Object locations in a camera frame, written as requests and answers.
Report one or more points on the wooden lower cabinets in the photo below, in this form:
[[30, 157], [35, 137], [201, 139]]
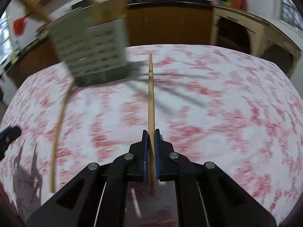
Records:
[[146, 25]]

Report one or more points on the red plastic bag on wall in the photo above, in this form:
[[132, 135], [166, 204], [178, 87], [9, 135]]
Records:
[[19, 26]]

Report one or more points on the right window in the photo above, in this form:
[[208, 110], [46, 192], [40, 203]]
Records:
[[291, 15]]

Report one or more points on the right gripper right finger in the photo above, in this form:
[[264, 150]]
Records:
[[205, 194]]

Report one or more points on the left window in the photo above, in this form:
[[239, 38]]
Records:
[[6, 46]]

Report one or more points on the green perforated utensil holder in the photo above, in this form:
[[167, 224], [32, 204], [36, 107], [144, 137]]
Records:
[[93, 50]]

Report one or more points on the window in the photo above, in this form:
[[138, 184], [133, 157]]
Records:
[[6, 46], [291, 15]]

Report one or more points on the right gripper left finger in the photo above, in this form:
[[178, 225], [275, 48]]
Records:
[[96, 196]]

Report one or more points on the cream wooden side table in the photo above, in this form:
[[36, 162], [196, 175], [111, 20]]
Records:
[[262, 33]]

